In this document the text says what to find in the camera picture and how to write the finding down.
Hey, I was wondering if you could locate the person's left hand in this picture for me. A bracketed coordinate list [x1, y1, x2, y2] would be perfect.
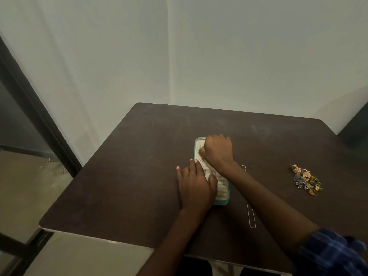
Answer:
[176, 159, 218, 212]

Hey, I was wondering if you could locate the person's right hand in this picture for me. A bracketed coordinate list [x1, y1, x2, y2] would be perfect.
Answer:
[199, 134, 235, 172]

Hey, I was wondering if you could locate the teal jewelry organizer box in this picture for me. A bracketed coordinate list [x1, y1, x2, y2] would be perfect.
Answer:
[193, 137, 230, 206]

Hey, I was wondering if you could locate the person's right forearm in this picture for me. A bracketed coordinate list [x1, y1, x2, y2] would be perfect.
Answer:
[219, 161, 320, 257]

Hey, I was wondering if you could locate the person's left forearm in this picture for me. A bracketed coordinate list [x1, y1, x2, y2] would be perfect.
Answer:
[136, 207, 213, 276]

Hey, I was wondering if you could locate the pile of assorted earrings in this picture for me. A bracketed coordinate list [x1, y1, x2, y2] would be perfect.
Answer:
[290, 164, 323, 196]

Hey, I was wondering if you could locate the blue plaid shirt sleeve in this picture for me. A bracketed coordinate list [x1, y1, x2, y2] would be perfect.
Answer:
[293, 229, 368, 276]

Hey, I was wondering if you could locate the thin silver chain necklace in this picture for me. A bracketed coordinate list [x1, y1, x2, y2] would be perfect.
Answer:
[241, 165, 256, 229]

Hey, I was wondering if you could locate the black door frame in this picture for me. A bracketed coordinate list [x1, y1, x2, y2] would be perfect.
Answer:
[0, 36, 83, 178]

